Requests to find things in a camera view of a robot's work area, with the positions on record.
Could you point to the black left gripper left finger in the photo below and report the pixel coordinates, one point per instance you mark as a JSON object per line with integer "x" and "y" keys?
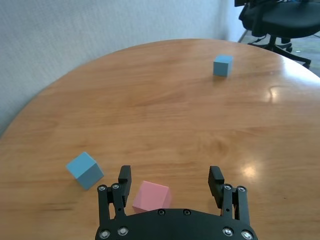
{"x": 124, "y": 187}

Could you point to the blue cube building block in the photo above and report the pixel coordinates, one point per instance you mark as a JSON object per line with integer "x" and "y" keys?
{"x": 83, "y": 170}
{"x": 222, "y": 65}

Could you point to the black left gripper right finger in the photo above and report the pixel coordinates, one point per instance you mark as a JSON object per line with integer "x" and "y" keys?
{"x": 216, "y": 186}

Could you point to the pink cube building block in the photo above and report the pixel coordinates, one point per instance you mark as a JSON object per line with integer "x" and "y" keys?
{"x": 152, "y": 197}

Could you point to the black office chair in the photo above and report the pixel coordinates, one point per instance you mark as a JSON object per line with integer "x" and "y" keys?
{"x": 287, "y": 22}

